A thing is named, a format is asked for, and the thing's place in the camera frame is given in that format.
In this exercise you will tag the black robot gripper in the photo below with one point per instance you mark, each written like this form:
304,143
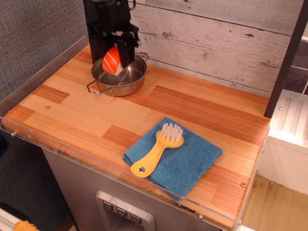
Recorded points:
108,21

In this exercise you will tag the orange salmon sushi toy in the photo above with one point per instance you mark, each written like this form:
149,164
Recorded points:
111,63

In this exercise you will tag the stainless steel pot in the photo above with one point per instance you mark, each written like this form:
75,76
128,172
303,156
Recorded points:
129,81

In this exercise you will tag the yellow scrub brush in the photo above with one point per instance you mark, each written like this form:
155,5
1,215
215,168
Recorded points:
169,136

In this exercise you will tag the clear acrylic edge guard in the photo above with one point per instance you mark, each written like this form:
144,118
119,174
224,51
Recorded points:
87,157

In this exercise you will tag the blue folded cloth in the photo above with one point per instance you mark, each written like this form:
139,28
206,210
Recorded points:
178,170

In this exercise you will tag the silver dispenser panel with buttons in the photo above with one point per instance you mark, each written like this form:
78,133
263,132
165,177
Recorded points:
119,215

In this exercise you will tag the yellow object at bottom corner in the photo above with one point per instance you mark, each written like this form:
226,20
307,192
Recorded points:
24,226

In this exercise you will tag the dark vertical post right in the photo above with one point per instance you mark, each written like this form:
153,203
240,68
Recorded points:
288,59

